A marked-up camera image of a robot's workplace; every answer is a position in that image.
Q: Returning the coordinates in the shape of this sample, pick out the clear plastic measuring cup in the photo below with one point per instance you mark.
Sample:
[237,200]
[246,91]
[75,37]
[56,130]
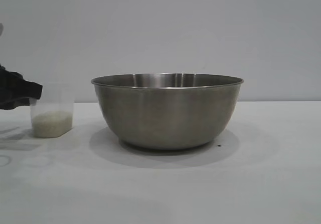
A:
[55,98]

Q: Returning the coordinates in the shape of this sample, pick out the stainless steel mixing bowl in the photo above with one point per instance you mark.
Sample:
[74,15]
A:
[166,113]

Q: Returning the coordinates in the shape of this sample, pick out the white uncooked rice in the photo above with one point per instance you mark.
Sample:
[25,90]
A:
[52,124]

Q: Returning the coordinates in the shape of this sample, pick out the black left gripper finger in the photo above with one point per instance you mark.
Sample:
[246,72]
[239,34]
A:
[15,105]
[20,89]

